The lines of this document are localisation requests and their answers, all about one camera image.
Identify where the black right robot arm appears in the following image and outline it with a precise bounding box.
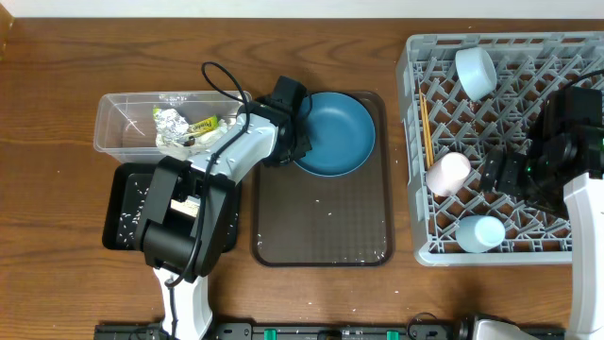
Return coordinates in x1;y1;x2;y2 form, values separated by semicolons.
479;86;603;339

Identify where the wooden chopstick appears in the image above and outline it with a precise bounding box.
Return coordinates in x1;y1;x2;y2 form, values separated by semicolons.
421;93;435;169
418;90;433;170

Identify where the grey dishwasher rack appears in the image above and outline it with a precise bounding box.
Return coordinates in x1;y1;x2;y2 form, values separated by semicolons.
396;31;603;266

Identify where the dark blue plate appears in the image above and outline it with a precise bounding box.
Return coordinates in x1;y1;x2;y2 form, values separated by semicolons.
295;92;377;177

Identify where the brown serving tray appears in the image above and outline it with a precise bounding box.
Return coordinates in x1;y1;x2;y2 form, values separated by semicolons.
252;91;394;267

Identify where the light blue bowl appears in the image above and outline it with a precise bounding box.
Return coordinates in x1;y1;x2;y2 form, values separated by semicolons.
455;47;497;101

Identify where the light blue cup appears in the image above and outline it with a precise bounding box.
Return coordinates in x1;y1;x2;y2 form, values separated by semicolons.
455;215;506;253

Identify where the black plastic tray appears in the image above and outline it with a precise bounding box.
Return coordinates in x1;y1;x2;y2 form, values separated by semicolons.
101;162;242;254

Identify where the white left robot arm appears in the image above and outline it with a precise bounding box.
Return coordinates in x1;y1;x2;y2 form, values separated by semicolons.
134;94;313;339

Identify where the white tissue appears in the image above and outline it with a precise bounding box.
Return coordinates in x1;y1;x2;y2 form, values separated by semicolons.
155;134;195;161
194;118;236;147

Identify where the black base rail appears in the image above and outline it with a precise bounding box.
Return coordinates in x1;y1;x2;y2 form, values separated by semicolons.
93;323;564;340

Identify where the foil snack wrapper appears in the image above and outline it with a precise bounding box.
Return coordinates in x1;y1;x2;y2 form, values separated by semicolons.
153;108;219;146

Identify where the clear plastic bin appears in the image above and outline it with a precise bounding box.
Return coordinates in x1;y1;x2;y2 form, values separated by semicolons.
94;91;242;163

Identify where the pink cup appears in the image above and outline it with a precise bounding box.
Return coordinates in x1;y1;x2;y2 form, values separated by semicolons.
426;152;472;196

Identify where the pile of rice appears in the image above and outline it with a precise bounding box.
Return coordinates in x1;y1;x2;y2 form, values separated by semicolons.
103;178;242;253

